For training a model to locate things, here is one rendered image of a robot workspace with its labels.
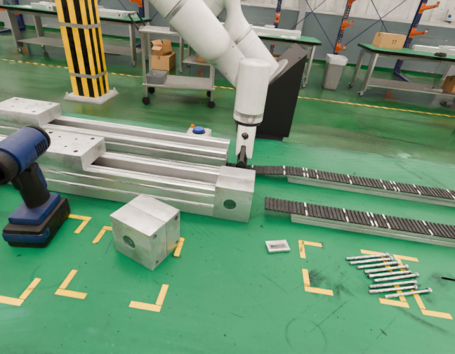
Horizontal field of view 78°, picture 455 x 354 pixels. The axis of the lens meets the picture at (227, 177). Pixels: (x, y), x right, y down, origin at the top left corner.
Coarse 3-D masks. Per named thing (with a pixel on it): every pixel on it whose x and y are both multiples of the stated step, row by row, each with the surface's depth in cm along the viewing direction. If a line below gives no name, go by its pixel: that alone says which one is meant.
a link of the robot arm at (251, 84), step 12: (240, 60) 72; (252, 60) 71; (264, 60) 73; (240, 72) 72; (252, 72) 70; (264, 72) 70; (240, 84) 73; (252, 84) 71; (264, 84) 72; (240, 96) 74; (252, 96) 73; (264, 96) 74; (240, 108) 76; (252, 108) 74
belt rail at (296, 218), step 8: (296, 216) 70; (304, 216) 70; (312, 224) 71; (320, 224) 71; (328, 224) 70; (336, 224) 71; (344, 224) 70; (352, 224) 69; (368, 232) 70; (376, 232) 70; (384, 232) 69; (392, 232) 70; (400, 232) 69; (408, 232) 68; (416, 240) 69; (424, 240) 69; (432, 240) 69; (440, 240) 69; (448, 240) 68
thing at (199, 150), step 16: (0, 128) 88; (16, 128) 88; (48, 128) 85; (64, 128) 86; (80, 128) 92; (96, 128) 91; (112, 128) 90; (128, 128) 90; (144, 128) 91; (112, 144) 85; (128, 144) 86; (144, 144) 84; (160, 144) 83; (176, 144) 84; (192, 144) 90; (208, 144) 89; (224, 144) 88; (176, 160) 86; (192, 160) 84; (208, 160) 84; (224, 160) 83
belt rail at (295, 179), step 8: (288, 176) 88; (296, 176) 86; (304, 184) 87; (312, 184) 87; (320, 184) 86; (328, 184) 87; (336, 184) 86; (344, 184) 85; (360, 192) 86; (368, 192) 86; (376, 192) 85; (384, 192) 86; (392, 192) 85; (400, 192) 84; (416, 200) 85; (424, 200) 85; (432, 200) 84; (440, 200) 85; (448, 200) 83
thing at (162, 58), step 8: (376, 32) 497; (160, 40) 540; (168, 40) 534; (376, 40) 494; (384, 40) 478; (392, 40) 478; (400, 40) 478; (152, 48) 515; (160, 48) 511; (168, 48) 528; (392, 48) 485; (400, 48) 485; (152, 56) 518; (160, 56) 517; (168, 56) 522; (200, 56) 516; (272, 56) 511; (152, 64) 525; (160, 64) 524; (168, 64) 523; (448, 80) 505; (448, 88) 504
